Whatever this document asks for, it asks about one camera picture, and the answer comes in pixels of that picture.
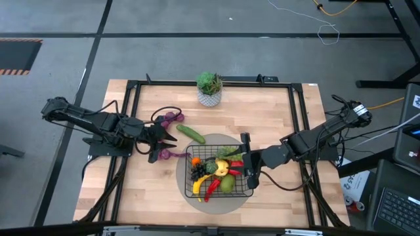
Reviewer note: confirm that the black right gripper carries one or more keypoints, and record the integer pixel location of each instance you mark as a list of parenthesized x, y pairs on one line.
[(252, 159)]

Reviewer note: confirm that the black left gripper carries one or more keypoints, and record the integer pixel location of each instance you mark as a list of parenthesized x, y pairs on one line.
[(152, 136)]

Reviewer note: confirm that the red bell pepper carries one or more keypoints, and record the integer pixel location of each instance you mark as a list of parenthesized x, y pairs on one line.
[(237, 163)]

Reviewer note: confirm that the purple grape bunch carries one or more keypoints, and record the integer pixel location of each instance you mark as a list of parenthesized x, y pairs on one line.
[(165, 154)]

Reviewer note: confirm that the green grape bunch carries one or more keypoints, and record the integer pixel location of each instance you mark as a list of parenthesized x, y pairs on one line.
[(224, 153)]

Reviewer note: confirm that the yellow bell pepper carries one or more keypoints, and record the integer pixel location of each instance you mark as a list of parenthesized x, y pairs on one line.
[(222, 167)]

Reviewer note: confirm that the green cucumber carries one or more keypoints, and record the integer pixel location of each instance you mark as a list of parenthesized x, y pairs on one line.
[(190, 133)]

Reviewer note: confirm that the green pear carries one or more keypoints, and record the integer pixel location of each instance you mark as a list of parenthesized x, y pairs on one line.
[(227, 184)]

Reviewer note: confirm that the green artichoke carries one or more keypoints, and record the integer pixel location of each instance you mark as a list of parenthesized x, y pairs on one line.
[(211, 167)]

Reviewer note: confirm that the orange tangerine cluster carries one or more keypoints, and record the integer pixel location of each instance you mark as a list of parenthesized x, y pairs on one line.
[(196, 161)]

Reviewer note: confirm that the red chili pepper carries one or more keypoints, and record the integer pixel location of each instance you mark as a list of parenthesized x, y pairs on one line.
[(212, 188)]

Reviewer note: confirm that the black grape bunch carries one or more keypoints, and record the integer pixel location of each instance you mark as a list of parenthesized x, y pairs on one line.
[(197, 172)]

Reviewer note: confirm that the yellow banana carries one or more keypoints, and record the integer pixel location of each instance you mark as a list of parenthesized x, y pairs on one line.
[(197, 187)]

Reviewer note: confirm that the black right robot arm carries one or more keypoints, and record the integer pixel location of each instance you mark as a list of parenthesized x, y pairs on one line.
[(315, 139)]

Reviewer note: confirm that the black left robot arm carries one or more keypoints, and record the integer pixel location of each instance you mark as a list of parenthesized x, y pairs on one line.
[(95, 119)]

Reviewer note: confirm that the round grey placemat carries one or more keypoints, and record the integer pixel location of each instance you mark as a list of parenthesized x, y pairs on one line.
[(213, 206)]

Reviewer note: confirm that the potted succulent in white pot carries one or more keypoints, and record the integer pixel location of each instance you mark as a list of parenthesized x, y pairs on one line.
[(209, 98)]

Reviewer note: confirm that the white printed box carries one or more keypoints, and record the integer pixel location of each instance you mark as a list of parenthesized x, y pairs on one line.
[(352, 183)]

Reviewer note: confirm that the red and white cans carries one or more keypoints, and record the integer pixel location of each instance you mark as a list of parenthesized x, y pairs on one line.
[(356, 204)]

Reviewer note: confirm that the black chair base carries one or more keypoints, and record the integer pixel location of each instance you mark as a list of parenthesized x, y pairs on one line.
[(11, 151)]

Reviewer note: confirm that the black laptop keyboard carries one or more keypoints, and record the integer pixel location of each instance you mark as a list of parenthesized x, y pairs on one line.
[(397, 209)]

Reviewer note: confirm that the black hazard-striped floor mat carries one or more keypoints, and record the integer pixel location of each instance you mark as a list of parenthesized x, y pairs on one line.
[(18, 54)]

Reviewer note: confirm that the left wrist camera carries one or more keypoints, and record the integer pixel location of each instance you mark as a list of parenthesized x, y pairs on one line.
[(153, 157)]

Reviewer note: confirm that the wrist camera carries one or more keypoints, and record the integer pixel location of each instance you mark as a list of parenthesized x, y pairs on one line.
[(253, 179), (153, 157)]

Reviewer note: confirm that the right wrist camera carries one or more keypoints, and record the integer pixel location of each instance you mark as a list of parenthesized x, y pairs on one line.
[(253, 179)]

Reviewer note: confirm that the black metal table frame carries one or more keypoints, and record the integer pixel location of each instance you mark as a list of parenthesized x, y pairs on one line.
[(213, 83)]

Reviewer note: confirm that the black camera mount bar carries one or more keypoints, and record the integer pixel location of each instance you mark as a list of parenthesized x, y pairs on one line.
[(65, 227)]

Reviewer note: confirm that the black desk frame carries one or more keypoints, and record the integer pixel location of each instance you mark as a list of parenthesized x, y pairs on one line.
[(387, 82)]

